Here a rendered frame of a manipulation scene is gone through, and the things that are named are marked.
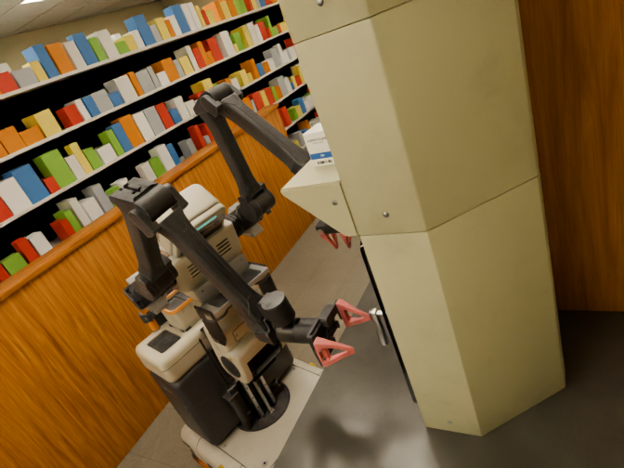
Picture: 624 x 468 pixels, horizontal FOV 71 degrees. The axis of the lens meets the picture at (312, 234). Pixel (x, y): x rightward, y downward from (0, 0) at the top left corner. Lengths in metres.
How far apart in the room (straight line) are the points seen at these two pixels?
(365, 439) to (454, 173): 0.61
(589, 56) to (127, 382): 2.57
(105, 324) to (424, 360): 2.10
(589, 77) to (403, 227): 0.45
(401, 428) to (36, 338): 1.91
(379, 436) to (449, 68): 0.73
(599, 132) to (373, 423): 0.73
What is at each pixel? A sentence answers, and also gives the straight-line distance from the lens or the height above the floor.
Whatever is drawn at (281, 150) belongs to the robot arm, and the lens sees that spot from 1.26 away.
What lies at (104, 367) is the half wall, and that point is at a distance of 2.73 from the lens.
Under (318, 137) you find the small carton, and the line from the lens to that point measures 0.74.
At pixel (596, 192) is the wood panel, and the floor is 1.25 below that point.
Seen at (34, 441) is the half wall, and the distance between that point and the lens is 2.63.
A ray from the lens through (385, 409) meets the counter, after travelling 1.07.
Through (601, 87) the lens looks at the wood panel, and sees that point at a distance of 0.96.
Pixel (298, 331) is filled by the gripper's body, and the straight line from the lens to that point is 0.98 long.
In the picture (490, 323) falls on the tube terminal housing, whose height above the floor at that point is 1.19.
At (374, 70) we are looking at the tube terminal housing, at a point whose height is 1.65.
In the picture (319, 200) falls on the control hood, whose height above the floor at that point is 1.48.
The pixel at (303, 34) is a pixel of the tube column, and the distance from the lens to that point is 0.62.
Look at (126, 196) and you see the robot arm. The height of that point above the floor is 1.54.
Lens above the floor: 1.74
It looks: 26 degrees down
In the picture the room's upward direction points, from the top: 22 degrees counter-clockwise
